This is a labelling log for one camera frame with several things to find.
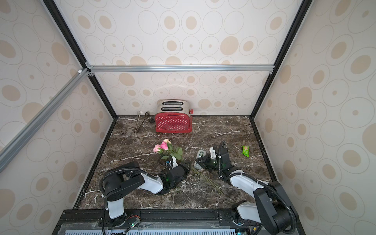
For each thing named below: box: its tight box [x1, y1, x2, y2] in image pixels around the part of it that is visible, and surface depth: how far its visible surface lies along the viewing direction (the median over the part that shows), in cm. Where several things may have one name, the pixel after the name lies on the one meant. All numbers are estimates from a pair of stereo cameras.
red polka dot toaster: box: [154, 98, 194, 134], surface depth 105 cm
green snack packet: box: [241, 145, 250, 158], surface depth 100 cm
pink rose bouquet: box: [152, 138, 225, 195], surface depth 91 cm
